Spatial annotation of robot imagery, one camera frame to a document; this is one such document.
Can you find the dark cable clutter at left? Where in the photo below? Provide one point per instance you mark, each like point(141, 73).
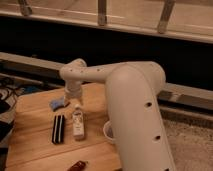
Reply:
point(9, 93)

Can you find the black white striped eraser block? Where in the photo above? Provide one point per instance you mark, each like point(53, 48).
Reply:
point(58, 129)

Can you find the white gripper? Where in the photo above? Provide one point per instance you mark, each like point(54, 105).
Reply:
point(73, 89)

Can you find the small clear white bottle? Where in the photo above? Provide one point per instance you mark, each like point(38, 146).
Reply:
point(78, 123)

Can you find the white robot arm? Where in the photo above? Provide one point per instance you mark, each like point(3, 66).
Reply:
point(131, 90)

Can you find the wooden table board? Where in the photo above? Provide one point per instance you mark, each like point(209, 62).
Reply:
point(30, 146)

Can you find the red brown pocket tool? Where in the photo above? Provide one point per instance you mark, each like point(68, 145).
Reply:
point(78, 166)

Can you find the blue sponge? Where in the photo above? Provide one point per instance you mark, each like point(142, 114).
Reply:
point(56, 104)

